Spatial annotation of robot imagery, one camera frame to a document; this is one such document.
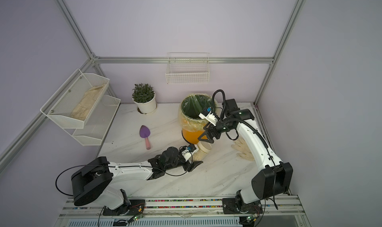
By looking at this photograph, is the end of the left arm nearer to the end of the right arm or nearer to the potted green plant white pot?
the end of the right arm

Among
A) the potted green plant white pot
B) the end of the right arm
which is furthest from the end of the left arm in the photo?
the potted green plant white pot

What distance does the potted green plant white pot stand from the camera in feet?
3.43
